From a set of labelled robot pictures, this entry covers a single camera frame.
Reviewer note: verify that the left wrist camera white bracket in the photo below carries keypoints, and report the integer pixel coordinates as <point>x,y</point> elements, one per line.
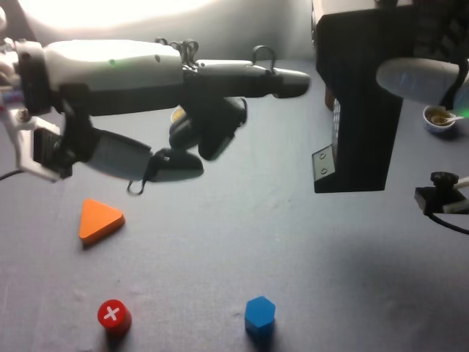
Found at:
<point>44,150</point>

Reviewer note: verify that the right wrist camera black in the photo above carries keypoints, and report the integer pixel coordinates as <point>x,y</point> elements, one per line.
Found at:
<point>434,196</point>

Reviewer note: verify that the orange triangle block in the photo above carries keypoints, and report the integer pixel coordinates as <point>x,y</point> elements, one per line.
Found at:
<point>99,221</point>

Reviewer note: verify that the white bowl green soup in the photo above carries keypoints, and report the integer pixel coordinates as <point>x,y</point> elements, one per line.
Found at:
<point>434,126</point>

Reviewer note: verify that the small white cup yellow drink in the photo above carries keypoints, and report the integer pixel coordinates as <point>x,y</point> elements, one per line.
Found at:
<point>177,116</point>

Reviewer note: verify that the red cylinder block white cross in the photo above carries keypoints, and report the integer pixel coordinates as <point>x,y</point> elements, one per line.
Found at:
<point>113,317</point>

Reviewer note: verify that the blue hexagon block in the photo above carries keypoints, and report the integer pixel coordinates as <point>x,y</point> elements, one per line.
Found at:
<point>260,315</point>

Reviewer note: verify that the white backdrop curtain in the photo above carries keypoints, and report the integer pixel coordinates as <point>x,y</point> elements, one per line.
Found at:
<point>146,14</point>

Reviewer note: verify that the grey table cloth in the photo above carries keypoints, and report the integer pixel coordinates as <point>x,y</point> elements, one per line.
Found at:
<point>220,256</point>

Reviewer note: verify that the white soup spoon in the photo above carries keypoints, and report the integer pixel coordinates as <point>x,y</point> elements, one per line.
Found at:
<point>456,118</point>

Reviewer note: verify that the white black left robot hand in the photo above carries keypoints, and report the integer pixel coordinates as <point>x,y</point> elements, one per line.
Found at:
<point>110,66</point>

